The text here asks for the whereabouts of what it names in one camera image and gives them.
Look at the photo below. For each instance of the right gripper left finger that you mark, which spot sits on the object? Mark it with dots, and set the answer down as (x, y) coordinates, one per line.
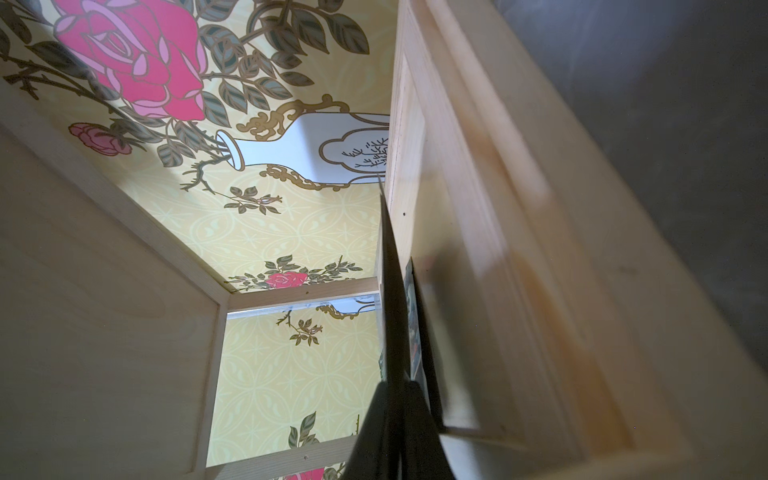
(377, 450)

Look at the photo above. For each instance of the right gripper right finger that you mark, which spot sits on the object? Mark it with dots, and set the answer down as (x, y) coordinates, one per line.
(423, 454)

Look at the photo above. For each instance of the green tea bag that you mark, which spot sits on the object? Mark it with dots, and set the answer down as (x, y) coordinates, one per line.
(397, 357)
(422, 365)

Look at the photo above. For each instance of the wooden two-tier shelf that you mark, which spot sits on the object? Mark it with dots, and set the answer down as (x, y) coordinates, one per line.
(167, 163)

